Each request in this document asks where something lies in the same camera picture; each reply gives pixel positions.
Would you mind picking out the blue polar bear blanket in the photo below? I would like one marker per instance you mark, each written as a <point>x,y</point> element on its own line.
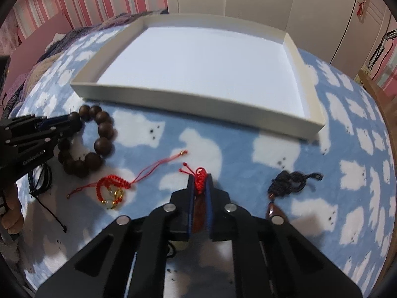
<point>338,190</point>

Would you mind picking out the white wardrobe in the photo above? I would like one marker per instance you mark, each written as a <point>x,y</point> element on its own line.
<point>344,33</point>

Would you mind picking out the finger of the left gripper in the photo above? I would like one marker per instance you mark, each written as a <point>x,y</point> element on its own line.
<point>22,126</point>

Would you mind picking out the person's left hand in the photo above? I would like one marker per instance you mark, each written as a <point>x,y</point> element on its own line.
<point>13,220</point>

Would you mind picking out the white shallow cardboard tray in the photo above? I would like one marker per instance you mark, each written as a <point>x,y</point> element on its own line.
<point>209,66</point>

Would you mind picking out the striped purple quilt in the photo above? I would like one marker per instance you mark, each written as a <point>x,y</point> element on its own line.
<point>60,43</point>

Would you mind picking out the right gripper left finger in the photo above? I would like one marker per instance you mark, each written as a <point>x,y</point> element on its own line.
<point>128,258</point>

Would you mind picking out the wooden side desk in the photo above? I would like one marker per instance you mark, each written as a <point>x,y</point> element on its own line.
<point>385,104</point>

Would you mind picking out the pink headboard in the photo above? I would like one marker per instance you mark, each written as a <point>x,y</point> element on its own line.
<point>32,48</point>

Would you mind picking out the silver desk lamp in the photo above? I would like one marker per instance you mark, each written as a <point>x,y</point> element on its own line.
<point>390,35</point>

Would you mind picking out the red knot amber pendant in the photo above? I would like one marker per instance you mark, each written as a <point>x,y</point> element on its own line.
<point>199,178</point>

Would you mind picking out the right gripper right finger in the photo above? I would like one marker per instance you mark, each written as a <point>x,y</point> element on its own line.
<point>270,257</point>

